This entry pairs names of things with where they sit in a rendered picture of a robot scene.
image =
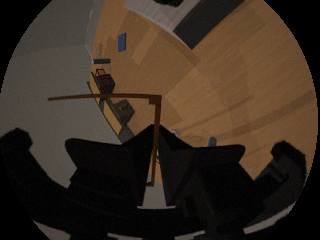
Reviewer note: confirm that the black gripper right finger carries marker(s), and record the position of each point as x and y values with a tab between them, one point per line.
178	161

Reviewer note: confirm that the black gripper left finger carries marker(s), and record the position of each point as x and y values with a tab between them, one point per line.
130	159

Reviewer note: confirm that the dark grey cylinder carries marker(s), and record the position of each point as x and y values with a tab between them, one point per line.
101	61
211	142

